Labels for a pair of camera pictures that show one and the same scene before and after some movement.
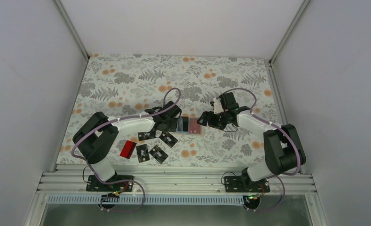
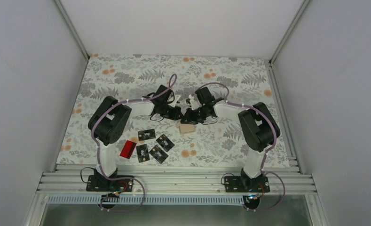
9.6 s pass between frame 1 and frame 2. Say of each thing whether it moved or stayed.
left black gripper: moved
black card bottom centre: stayed
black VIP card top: stayed
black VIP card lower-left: stayed
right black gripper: moved
